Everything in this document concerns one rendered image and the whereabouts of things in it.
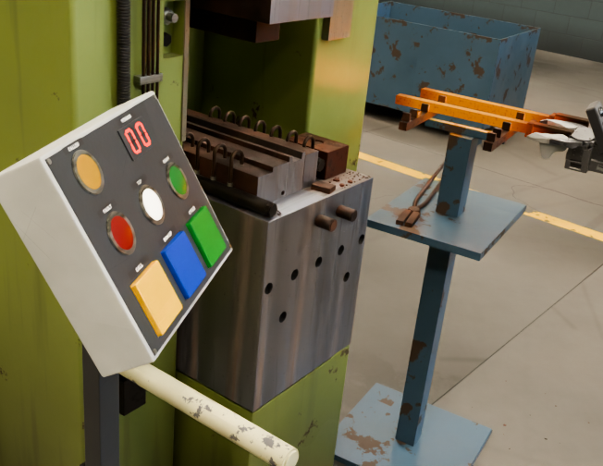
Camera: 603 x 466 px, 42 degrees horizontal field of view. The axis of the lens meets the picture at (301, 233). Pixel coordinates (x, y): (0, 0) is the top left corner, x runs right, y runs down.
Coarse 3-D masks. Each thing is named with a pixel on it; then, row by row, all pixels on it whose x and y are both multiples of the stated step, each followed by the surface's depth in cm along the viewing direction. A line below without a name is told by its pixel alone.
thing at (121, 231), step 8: (120, 216) 97; (112, 224) 95; (120, 224) 96; (128, 224) 98; (112, 232) 94; (120, 232) 96; (128, 232) 97; (120, 240) 95; (128, 240) 97; (128, 248) 96
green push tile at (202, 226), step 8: (200, 208) 118; (192, 216) 115; (200, 216) 116; (208, 216) 118; (192, 224) 113; (200, 224) 115; (208, 224) 118; (192, 232) 113; (200, 232) 114; (208, 232) 117; (216, 232) 119; (200, 240) 113; (208, 240) 116; (216, 240) 118; (200, 248) 114; (208, 248) 115; (216, 248) 118; (224, 248) 120; (208, 256) 114; (216, 256) 117; (208, 264) 114
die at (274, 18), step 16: (192, 0) 147; (208, 0) 145; (224, 0) 143; (240, 0) 140; (256, 0) 138; (272, 0) 137; (288, 0) 140; (304, 0) 144; (320, 0) 148; (240, 16) 141; (256, 16) 139; (272, 16) 138; (288, 16) 142; (304, 16) 146; (320, 16) 150
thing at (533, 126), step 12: (396, 96) 199; (408, 96) 199; (420, 108) 197; (432, 108) 195; (444, 108) 193; (456, 108) 192; (468, 108) 193; (480, 120) 190; (492, 120) 188; (504, 120) 187; (516, 120) 187; (528, 132) 184; (540, 132) 184; (552, 132) 183; (564, 132) 181
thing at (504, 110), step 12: (420, 96) 208; (432, 96) 207; (456, 96) 203; (480, 108) 201; (492, 108) 199; (504, 108) 198; (516, 108) 198; (528, 120) 195; (564, 120) 192; (576, 120) 190; (588, 120) 189
